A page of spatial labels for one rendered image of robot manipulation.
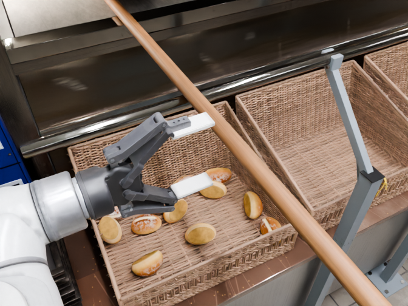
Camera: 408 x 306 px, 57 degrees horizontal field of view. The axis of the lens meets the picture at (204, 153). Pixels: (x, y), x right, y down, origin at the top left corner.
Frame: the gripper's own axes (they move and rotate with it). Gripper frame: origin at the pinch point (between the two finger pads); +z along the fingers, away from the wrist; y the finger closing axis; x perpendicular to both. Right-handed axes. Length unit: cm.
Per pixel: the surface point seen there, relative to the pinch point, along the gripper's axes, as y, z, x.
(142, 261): 55, -10, -18
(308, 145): 61, 69, -40
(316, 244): 0.1, 5.0, 22.2
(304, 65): 3.0, 35.5, -17.6
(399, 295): 120, 92, 12
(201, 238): 57, 9, -19
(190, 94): -0.6, 5.1, -15.2
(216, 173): 55, 25, -39
